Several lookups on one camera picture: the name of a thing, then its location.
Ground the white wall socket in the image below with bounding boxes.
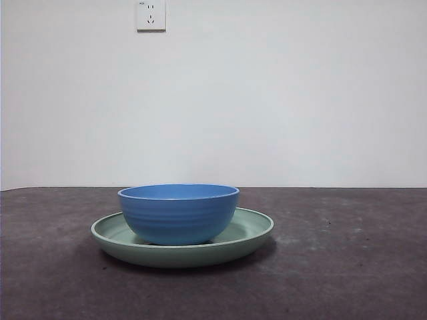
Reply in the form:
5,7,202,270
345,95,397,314
136,0,167,33

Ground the pale green round plate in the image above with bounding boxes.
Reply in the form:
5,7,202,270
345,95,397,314
90,206,275,269

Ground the blue ribbed bowl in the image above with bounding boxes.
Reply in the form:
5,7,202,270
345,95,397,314
117,183,241,246

